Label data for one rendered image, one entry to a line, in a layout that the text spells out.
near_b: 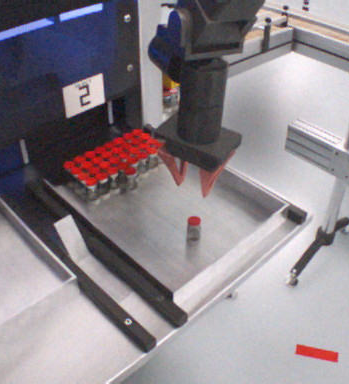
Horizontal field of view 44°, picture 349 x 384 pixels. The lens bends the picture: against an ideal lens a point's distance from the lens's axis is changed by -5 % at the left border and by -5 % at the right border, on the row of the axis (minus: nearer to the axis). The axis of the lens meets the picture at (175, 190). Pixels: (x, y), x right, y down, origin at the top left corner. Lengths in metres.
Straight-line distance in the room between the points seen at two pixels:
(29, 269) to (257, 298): 1.21
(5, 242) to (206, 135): 0.38
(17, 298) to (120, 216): 0.22
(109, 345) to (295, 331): 1.18
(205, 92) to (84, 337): 0.35
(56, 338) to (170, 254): 0.21
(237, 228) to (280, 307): 1.05
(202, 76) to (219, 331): 1.26
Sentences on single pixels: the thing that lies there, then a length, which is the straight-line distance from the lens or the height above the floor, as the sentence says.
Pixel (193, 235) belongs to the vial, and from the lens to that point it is 0.68.
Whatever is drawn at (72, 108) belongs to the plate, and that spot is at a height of 1.00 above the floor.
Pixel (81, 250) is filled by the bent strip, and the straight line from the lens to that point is 0.69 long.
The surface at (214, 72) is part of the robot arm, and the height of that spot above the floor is 1.18.
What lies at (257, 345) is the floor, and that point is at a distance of 1.64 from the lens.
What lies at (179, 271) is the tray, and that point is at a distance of 0.66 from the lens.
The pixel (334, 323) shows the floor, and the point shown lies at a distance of 1.77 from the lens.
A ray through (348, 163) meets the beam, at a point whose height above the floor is 0.51.
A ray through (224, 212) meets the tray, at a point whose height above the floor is 0.88.
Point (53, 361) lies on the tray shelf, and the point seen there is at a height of 0.88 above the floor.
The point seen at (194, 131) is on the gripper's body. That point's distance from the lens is 0.56.
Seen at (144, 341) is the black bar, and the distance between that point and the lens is 0.57.
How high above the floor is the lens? 1.38
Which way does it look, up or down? 39 degrees down
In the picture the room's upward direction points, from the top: straight up
